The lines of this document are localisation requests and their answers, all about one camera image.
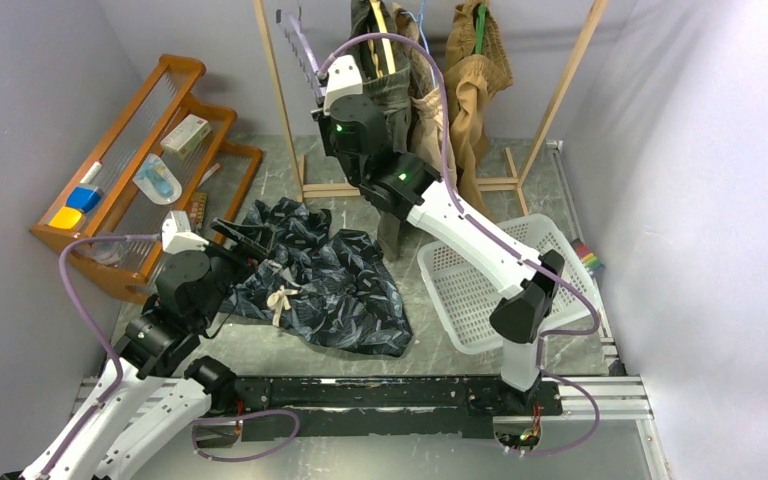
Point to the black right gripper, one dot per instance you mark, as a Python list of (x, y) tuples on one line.
[(324, 123)]

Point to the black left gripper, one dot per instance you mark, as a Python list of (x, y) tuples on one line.
[(245, 255)]

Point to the lilac plastic hanger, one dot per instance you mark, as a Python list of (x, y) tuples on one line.
[(290, 24)]

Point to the dark shark print shorts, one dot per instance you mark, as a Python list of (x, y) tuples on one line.
[(332, 290)]

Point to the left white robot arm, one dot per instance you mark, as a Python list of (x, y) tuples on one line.
[(150, 389)]

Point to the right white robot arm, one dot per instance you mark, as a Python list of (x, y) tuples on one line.
[(355, 132)]

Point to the olive green shorts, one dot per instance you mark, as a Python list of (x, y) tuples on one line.
[(385, 67)]

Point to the beige shorts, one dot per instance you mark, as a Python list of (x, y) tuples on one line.
[(427, 126)]

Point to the tan brown shorts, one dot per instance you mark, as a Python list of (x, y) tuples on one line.
[(476, 68)]

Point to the green hanger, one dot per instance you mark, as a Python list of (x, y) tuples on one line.
[(480, 21)]

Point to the orange wooden shelf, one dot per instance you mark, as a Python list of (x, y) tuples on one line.
[(161, 102)]

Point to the white blue packaged item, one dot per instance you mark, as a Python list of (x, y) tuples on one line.
[(154, 179)]

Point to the white red box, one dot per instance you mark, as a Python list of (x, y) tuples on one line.
[(186, 136)]

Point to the clear plastic cup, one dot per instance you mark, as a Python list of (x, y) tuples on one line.
[(107, 253)]

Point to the wooden clothes rack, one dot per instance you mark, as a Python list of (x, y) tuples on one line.
[(515, 180)]

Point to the blue sponge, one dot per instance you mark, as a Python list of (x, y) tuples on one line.
[(84, 198)]

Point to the white tube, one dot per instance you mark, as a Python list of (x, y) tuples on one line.
[(92, 172)]

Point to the yellow sponge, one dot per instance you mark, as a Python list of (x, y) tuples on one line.
[(67, 218)]

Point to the white plastic laundry basket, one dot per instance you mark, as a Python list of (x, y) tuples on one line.
[(464, 294)]

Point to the colourful striped card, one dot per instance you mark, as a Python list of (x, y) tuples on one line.
[(587, 257)]

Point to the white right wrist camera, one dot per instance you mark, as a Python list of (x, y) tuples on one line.
[(344, 78)]

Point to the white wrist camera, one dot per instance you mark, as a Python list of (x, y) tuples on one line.
[(344, 78), (177, 235)]

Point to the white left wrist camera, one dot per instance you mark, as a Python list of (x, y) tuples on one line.
[(177, 235)]

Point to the blue wire hanger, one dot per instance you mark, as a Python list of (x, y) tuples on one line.
[(411, 24)]

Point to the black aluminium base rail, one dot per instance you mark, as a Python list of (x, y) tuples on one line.
[(474, 406)]

